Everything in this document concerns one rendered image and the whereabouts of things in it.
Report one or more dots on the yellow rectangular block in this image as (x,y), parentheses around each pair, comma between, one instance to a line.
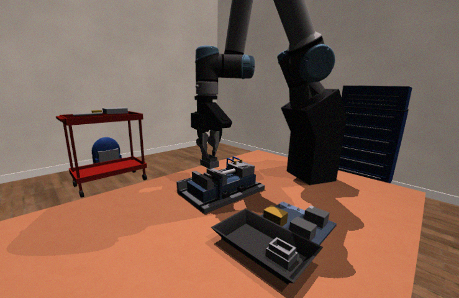
(276,215)

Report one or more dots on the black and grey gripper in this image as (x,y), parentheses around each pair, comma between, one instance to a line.
(202,122)

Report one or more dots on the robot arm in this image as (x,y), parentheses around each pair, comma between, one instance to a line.
(305,63)

